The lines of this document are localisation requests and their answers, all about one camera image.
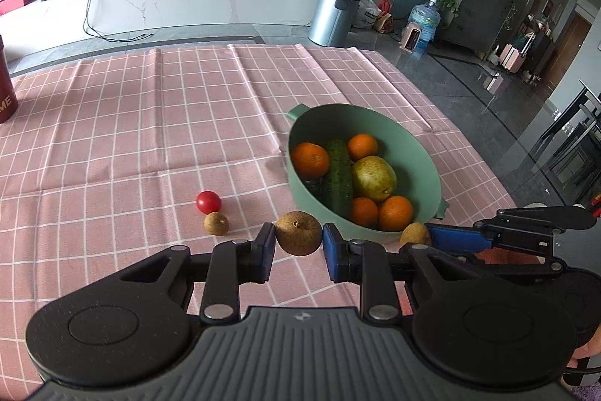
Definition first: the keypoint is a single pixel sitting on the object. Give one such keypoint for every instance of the pink checked tablecloth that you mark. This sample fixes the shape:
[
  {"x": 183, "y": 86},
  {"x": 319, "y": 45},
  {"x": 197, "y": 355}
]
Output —
[{"x": 117, "y": 124}]

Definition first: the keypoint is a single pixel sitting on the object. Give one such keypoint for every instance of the red cherry tomato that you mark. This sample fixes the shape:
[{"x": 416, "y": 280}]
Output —
[{"x": 208, "y": 202}]

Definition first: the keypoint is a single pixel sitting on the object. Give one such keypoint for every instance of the green colander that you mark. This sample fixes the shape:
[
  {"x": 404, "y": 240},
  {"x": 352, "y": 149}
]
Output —
[{"x": 310, "y": 199}]

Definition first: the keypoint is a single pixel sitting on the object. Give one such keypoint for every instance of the grey cabinet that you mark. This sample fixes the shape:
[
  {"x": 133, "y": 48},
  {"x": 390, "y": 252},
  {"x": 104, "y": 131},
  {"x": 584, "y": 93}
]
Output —
[{"x": 479, "y": 13}]

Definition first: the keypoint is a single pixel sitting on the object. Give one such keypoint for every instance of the orange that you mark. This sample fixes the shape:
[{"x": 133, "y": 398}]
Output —
[
  {"x": 310, "y": 160},
  {"x": 362, "y": 147},
  {"x": 396, "y": 213},
  {"x": 364, "y": 211}
]

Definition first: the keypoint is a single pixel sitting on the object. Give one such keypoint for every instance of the small pink heater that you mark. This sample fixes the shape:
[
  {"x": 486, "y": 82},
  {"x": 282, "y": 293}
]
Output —
[{"x": 411, "y": 38}]

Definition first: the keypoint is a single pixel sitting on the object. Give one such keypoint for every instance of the small brown kiwi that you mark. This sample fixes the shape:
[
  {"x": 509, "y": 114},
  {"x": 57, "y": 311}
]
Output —
[{"x": 216, "y": 223}]

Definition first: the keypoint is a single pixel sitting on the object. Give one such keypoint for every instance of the dark dining chairs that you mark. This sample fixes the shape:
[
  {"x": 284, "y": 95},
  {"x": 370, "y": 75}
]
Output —
[{"x": 573, "y": 138}]

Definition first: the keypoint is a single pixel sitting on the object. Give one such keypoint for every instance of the person's right hand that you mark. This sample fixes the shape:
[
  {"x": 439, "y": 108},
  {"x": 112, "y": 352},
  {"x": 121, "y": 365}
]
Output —
[{"x": 589, "y": 347}]

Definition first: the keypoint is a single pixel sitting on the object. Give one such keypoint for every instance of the green cucumber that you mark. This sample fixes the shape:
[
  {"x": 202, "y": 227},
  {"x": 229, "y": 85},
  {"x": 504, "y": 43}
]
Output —
[{"x": 339, "y": 175}]

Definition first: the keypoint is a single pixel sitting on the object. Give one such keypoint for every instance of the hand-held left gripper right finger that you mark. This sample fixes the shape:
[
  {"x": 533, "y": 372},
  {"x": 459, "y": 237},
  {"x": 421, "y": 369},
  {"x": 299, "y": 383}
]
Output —
[{"x": 331, "y": 257}]

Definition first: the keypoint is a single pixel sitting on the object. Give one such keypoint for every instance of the red bag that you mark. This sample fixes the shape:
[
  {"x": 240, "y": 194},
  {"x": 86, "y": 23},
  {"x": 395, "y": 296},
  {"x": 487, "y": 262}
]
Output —
[{"x": 385, "y": 18}]

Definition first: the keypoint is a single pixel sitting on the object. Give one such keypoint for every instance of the white marble media console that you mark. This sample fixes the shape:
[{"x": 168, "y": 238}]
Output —
[{"x": 197, "y": 1}]

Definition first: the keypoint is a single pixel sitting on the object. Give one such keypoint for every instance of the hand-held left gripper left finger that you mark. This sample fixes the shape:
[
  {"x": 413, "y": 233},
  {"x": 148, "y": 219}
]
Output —
[{"x": 267, "y": 253}]

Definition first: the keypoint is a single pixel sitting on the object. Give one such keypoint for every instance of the yellow-green pear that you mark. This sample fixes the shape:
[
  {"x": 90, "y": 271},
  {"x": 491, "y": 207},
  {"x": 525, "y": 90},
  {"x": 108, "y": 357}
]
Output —
[{"x": 374, "y": 178}]

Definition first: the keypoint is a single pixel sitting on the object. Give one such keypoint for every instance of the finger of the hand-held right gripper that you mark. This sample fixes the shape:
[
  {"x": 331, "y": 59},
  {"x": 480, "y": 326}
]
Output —
[
  {"x": 458, "y": 236},
  {"x": 516, "y": 267}
]

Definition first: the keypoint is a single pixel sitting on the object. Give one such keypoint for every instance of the coral fleece garment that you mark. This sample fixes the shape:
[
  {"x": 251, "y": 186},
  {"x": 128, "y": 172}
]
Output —
[{"x": 507, "y": 257}]

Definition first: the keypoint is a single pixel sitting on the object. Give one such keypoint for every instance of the blue water jug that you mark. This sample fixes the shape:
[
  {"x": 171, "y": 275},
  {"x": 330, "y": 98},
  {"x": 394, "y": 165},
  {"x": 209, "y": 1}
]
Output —
[{"x": 425, "y": 23}]

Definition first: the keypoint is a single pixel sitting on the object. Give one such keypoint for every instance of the long red box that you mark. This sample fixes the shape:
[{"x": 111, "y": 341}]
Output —
[{"x": 14, "y": 2}]

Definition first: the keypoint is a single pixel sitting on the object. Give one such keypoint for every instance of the white plastic bag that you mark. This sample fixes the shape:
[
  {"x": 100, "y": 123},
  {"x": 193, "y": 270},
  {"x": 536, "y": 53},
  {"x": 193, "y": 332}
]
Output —
[{"x": 367, "y": 13}]

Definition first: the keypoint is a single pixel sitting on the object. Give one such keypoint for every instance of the grey pedal trash can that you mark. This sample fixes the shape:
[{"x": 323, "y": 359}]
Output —
[{"x": 333, "y": 13}]

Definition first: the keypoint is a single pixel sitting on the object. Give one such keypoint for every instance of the yellow lemon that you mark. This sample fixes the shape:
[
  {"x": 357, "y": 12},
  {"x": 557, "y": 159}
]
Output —
[{"x": 414, "y": 234}]

